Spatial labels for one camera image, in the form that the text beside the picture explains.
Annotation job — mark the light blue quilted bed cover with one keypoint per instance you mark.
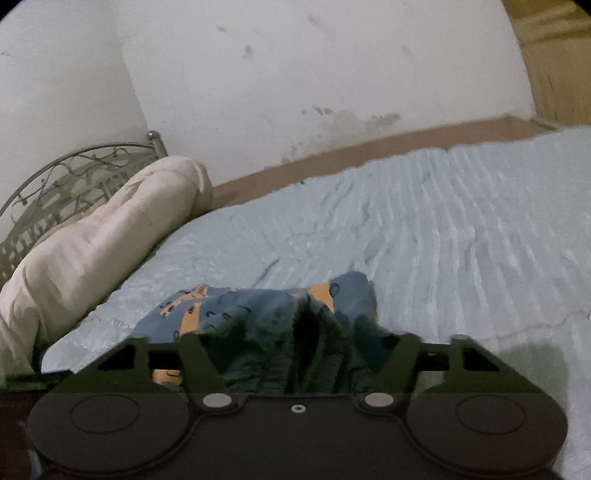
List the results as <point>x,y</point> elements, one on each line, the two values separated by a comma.
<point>491,241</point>

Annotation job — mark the grey metal headboard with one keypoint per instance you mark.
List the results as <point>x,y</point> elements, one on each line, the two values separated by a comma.
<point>69,185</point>

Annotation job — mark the brown wooden bed frame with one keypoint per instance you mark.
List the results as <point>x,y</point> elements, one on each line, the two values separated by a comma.
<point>259,184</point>

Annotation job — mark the blue pants with orange cars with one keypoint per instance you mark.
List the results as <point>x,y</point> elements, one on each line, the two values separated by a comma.
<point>324,339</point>

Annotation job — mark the brown plywood wardrobe panel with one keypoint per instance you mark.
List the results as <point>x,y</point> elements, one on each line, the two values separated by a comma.
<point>554,38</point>

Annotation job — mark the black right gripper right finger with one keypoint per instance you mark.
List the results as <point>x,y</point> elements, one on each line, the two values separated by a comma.
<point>391,359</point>

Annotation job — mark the rolled cream comforter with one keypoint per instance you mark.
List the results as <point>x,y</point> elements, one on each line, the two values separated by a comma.
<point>74,268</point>

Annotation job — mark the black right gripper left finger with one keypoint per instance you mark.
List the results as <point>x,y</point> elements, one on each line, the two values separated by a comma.
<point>199,376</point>

